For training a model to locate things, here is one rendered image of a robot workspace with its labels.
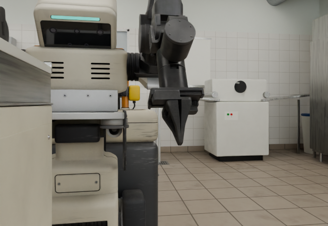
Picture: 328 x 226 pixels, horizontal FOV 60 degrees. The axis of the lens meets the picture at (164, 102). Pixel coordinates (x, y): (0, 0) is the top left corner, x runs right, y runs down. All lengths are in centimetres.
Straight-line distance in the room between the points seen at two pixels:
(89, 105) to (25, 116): 46
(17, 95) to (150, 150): 80
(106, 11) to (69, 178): 46
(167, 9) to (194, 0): 464
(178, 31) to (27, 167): 33
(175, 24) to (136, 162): 68
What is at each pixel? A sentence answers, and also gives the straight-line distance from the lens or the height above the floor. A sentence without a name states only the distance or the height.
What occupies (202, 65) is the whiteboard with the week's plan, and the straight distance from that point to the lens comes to 502.
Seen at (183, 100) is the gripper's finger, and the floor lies 84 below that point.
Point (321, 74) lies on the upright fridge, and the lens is 446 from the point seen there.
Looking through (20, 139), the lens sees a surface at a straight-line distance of 32.
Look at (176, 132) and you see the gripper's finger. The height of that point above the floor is 79.
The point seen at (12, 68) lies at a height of 88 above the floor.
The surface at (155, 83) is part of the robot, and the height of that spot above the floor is 90.
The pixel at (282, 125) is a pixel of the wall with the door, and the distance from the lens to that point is 561.
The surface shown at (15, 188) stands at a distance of 32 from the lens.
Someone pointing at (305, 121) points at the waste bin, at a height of 53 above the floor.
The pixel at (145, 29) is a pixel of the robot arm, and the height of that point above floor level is 103.
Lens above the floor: 84
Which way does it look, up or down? level
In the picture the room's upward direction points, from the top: straight up
